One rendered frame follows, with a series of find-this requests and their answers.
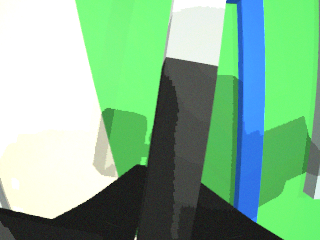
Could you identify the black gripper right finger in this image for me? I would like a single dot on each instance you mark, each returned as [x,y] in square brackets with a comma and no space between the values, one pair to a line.
[217,220]

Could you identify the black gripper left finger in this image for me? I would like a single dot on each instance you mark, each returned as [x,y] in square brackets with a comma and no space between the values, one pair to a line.
[111,214]

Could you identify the green flat mat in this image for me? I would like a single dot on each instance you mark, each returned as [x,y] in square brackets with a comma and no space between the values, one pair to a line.
[125,44]

